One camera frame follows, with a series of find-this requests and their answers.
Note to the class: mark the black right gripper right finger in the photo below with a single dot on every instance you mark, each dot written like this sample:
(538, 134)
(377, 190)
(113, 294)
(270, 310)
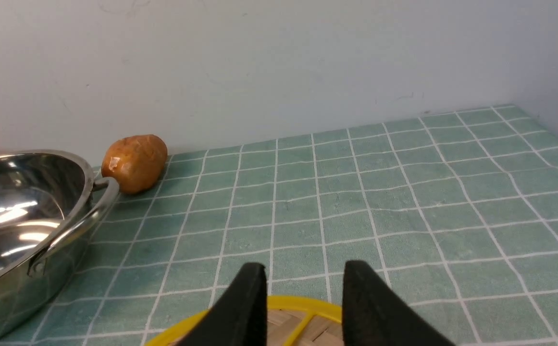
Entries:
(373, 315)

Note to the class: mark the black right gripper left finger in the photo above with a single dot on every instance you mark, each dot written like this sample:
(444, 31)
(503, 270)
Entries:
(239, 317)

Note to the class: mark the yellow bamboo steamer lid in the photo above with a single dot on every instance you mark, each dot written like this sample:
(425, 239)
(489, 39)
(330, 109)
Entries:
(303, 321)

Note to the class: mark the stainless steel pot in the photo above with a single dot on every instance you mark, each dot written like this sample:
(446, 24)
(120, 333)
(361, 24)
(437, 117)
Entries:
(49, 202)

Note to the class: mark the green checkered tablecloth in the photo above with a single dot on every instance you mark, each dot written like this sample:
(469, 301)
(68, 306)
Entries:
(457, 212)

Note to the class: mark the brown potato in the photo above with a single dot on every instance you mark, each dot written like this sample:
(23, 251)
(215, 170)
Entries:
(135, 162)

